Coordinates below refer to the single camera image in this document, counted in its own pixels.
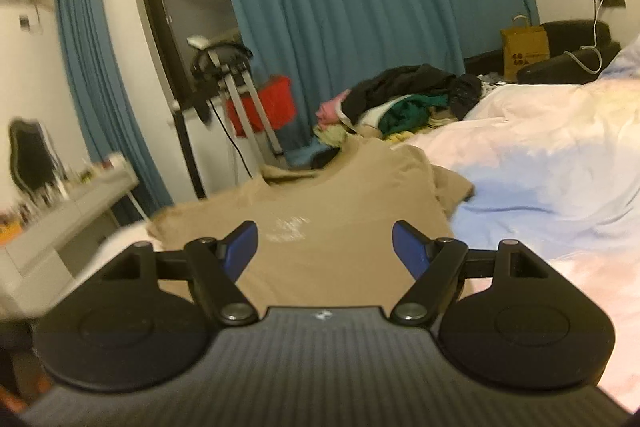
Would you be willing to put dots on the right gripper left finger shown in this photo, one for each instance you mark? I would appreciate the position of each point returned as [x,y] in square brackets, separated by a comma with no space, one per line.
[215,266]

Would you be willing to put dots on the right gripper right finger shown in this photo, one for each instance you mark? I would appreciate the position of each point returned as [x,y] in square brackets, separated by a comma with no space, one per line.
[435,265]

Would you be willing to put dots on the tan t-shirt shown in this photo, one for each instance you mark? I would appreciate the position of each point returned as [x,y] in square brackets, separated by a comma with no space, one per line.
[325,235]

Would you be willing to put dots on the green garment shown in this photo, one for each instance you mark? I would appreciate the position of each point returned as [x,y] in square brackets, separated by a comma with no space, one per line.
[410,114]

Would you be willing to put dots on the white dressing table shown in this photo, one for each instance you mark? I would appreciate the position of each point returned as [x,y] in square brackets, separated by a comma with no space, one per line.
[33,273]

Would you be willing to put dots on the narrow teal curtain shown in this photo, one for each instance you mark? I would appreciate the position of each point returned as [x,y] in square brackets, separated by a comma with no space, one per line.
[104,113]

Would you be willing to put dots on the yellow garment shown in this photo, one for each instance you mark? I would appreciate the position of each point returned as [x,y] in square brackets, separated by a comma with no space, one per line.
[333,135]

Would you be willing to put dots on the black garment on pile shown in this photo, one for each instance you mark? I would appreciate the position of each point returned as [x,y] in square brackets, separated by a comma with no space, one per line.
[462,92]

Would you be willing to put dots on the red basket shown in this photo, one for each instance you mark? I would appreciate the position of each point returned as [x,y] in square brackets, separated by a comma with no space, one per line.
[277,101]

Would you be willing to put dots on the pink garment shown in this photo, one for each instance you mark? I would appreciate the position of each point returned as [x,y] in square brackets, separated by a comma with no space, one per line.
[330,112]

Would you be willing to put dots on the black framed mirror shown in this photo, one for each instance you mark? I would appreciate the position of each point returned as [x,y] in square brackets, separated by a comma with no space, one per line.
[34,164]

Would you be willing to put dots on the yellow paper bag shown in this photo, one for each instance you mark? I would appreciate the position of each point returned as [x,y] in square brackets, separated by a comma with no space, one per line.
[523,44]

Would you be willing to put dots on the black sofa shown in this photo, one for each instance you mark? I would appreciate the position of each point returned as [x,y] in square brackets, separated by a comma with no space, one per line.
[570,61]

